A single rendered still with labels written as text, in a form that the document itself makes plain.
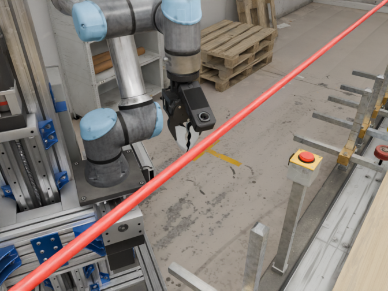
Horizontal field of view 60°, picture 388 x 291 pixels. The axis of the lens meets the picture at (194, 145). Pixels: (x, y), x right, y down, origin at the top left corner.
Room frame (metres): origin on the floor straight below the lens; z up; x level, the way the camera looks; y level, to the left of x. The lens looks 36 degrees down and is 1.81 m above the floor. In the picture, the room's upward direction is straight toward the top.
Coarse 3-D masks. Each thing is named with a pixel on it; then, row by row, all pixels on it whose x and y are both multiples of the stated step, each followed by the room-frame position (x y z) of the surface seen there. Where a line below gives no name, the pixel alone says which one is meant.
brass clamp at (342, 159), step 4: (344, 148) 1.33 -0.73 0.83; (340, 152) 1.30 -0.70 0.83; (348, 152) 1.30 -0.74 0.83; (352, 152) 1.30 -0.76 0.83; (340, 156) 1.28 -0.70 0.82; (344, 156) 1.27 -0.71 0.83; (348, 156) 1.27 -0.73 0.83; (340, 160) 1.28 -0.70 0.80; (344, 160) 1.27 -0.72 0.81; (348, 160) 1.26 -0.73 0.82; (344, 164) 1.27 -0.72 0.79
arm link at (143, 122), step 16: (112, 48) 1.02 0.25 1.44; (128, 48) 1.02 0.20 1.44; (128, 64) 1.00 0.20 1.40; (128, 80) 0.98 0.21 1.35; (128, 96) 0.97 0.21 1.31; (144, 96) 0.98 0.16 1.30; (128, 112) 0.94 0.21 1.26; (144, 112) 0.94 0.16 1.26; (160, 112) 0.97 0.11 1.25; (128, 128) 0.90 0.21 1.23; (144, 128) 0.92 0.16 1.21; (160, 128) 0.95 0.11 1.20; (128, 144) 0.91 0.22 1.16
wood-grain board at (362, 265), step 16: (384, 192) 0.95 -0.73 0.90; (384, 208) 0.87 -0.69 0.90; (368, 224) 0.80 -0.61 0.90; (384, 224) 0.80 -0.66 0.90; (368, 240) 0.73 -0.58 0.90; (384, 240) 0.73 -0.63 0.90; (352, 256) 0.66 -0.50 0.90; (368, 256) 0.66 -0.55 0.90; (384, 256) 0.66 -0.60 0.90; (352, 272) 0.61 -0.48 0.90; (368, 272) 0.61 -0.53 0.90; (384, 272) 0.61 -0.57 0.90; (336, 288) 0.56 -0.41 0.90; (352, 288) 0.56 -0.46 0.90; (368, 288) 0.56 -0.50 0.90; (384, 288) 0.56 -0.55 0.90
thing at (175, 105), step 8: (168, 72) 0.67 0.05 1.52; (176, 80) 0.66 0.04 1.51; (184, 80) 0.65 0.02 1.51; (192, 80) 0.66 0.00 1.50; (168, 88) 0.73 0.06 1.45; (176, 88) 0.68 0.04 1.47; (168, 96) 0.68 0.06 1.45; (176, 96) 0.68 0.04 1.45; (168, 104) 0.70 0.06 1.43; (176, 104) 0.65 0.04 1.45; (168, 112) 0.69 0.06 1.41; (176, 112) 0.65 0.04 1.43; (184, 112) 0.66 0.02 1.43; (176, 120) 0.65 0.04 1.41; (184, 120) 0.66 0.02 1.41
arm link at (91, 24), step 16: (64, 0) 0.87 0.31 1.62; (80, 0) 0.77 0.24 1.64; (96, 0) 0.71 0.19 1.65; (112, 0) 0.72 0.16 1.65; (128, 0) 0.73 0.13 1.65; (80, 16) 0.66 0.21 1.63; (96, 16) 0.67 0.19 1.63; (112, 16) 0.69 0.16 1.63; (128, 16) 0.70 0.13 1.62; (80, 32) 0.67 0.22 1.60; (96, 32) 0.67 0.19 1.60; (112, 32) 0.69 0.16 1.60; (128, 32) 0.71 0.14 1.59
